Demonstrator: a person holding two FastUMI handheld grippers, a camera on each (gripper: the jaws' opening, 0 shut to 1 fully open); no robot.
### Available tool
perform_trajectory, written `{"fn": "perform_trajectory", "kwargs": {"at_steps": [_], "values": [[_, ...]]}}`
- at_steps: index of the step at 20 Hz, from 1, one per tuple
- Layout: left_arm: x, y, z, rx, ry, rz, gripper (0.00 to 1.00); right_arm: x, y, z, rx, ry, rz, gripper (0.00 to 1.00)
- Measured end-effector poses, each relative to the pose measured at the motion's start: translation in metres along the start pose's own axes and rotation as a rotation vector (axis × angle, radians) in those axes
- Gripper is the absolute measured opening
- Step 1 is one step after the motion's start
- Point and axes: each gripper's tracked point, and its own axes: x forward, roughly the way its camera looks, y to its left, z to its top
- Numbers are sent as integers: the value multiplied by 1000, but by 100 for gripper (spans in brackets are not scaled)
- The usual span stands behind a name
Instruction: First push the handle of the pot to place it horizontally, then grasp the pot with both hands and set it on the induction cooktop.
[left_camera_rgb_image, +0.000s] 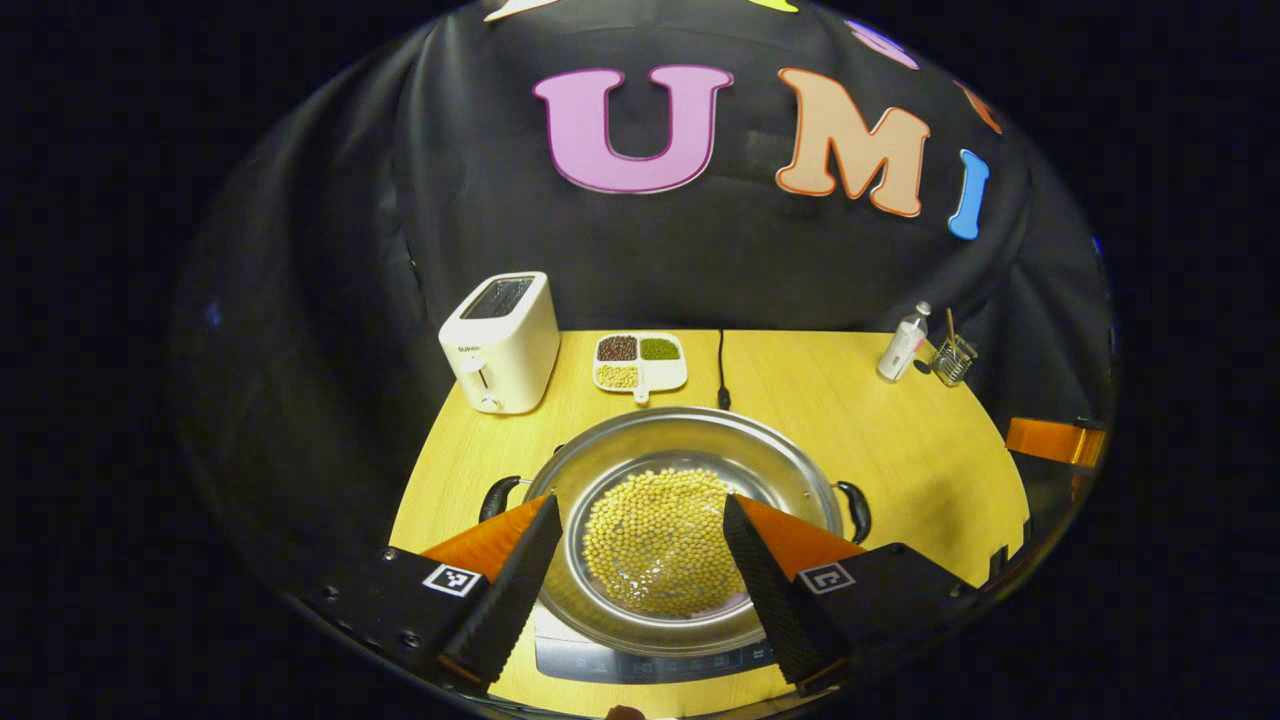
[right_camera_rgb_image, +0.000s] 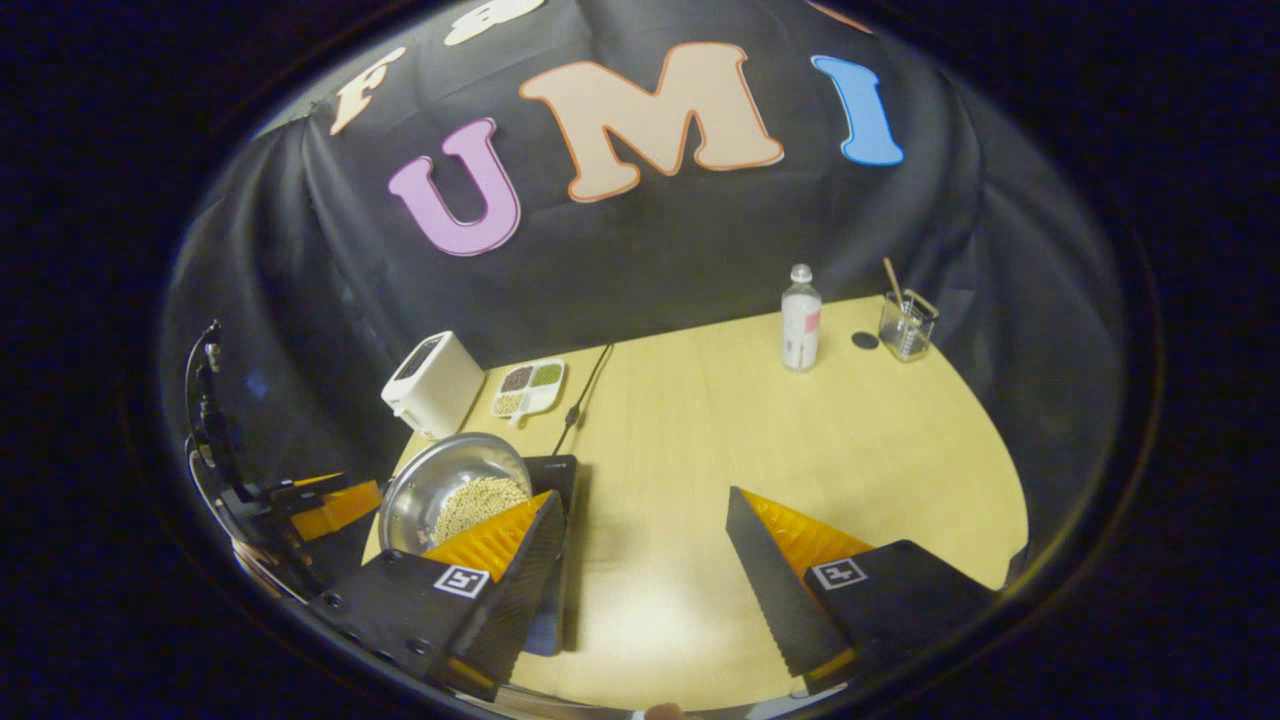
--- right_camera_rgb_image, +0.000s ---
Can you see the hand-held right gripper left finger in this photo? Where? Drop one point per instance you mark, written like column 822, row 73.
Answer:
column 520, row 600

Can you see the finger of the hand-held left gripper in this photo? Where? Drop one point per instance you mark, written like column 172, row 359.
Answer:
column 335, row 510

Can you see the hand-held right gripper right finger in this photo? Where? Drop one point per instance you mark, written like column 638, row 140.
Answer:
column 765, row 590

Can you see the pile of yellow soybeans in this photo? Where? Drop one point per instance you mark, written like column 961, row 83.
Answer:
column 480, row 505

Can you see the black induction cooktop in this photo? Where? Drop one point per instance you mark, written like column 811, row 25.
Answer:
column 558, row 475

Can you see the white toaster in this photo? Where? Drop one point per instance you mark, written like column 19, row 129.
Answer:
column 435, row 390

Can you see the white divided dish of beans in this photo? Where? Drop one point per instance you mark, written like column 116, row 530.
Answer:
column 530, row 390

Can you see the clear bottle with pink label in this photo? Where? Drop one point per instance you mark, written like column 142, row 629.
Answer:
column 800, row 325

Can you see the black round table grommet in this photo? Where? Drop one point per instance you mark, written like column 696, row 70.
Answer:
column 865, row 340

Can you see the wooden stick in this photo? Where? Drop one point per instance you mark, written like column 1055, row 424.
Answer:
column 892, row 278

